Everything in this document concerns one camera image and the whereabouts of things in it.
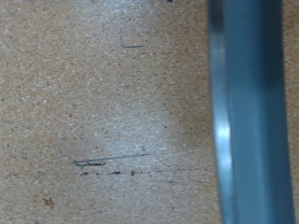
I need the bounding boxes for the glass oven door with handle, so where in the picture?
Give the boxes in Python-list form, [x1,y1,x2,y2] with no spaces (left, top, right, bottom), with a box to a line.
[206,0,297,224]

